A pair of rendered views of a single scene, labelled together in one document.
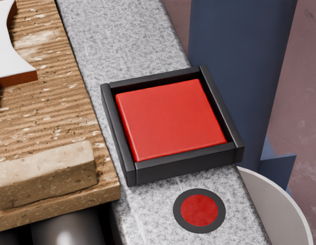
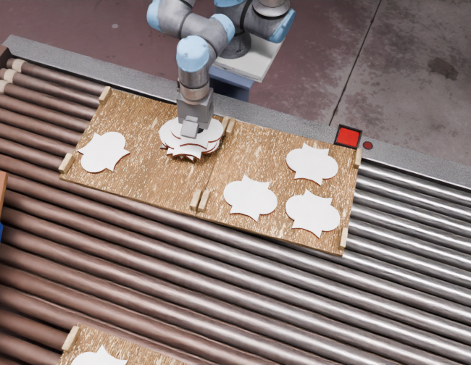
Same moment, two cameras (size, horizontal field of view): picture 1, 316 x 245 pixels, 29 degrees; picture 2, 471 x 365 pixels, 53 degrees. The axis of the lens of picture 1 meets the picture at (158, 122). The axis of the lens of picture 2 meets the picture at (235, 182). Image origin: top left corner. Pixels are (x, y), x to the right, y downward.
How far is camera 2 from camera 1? 1.27 m
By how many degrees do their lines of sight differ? 34
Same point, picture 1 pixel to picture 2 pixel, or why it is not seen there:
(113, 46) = (317, 135)
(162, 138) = (353, 140)
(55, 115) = (339, 152)
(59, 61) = (324, 145)
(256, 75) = not seen: hidden behind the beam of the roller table
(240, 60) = not seen: hidden behind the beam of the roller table
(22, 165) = (358, 158)
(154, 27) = (317, 125)
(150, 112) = (345, 138)
